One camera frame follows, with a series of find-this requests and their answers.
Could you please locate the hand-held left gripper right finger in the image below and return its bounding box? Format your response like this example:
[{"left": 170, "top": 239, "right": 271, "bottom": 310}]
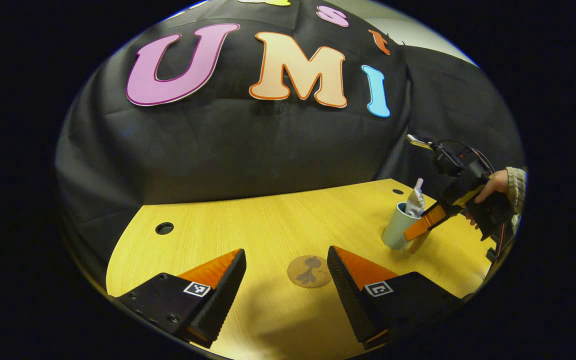
[{"left": 326, "top": 245, "right": 465, "bottom": 351}]

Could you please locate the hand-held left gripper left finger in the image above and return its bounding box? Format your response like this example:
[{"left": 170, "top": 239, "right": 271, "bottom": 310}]
[{"left": 115, "top": 248, "right": 248, "bottom": 350}]

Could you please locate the white toothpaste tube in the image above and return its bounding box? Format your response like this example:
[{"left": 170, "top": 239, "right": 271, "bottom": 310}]
[{"left": 404, "top": 187, "right": 426, "bottom": 219}]

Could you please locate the pale green cup wooden handle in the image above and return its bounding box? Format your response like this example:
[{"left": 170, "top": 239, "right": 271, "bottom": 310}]
[{"left": 381, "top": 202, "right": 432, "bottom": 254}]

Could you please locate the round brown coaster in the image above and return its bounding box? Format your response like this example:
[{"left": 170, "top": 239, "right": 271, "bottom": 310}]
[{"left": 287, "top": 255, "right": 333, "bottom": 289}]

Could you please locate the yellow wooden desktop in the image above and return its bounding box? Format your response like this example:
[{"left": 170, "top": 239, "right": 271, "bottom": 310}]
[{"left": 106, "top": 178, "right": 500, "bottom": 360}]

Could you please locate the black backdrop cloth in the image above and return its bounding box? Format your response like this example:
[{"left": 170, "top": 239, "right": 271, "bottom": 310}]
[{"left": 55, "top": 0, "right": 525, "bottom": 283}]

